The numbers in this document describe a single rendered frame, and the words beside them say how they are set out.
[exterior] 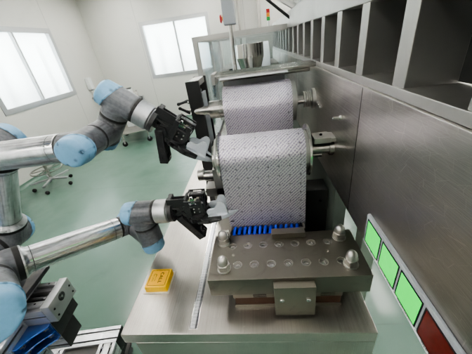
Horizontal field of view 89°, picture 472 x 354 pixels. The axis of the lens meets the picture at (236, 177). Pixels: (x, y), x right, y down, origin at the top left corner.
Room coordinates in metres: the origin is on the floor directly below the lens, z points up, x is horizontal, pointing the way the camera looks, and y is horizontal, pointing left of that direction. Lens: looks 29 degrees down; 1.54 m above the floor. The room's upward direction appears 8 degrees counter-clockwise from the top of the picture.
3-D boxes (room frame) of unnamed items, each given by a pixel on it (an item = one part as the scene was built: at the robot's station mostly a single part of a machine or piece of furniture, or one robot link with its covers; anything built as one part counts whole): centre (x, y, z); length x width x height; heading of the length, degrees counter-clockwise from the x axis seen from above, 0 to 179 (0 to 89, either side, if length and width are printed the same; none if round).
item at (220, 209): (0.59, 0.06, 1.12); 0.09 x 0.03 x 0.06; 82
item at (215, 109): (0.92, 0.03, 1.33); 0.06 x 0.06 x 0.06; 83
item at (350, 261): (0.40, -0.25, 1.05); 0.04 x 0.04 x 0.04
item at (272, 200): (0.59, -0.08, 1.11); 0.23 x 0.01 x 0.18; 83
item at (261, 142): (0.78, -0.10, 1.16); 0.39 x 0.23 x 0.51; 173
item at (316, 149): (0.63, -0.25, 1.25); 0.07 x 0.04 x 0.04; 83
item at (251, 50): (1.37, -0.16, 1.50); 0.14 x 0.14 x 0.06
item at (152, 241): (0.65, 0.33, 1.01); 0.11 x 0.08 x 0.11; 45
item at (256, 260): (0.47, -0.10, 1.00); 0.40 x 0.16 x 0.06; 83
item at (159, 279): (0.54, 0.29, 0.91); 0.07 x 0.07 x 0.02; 83
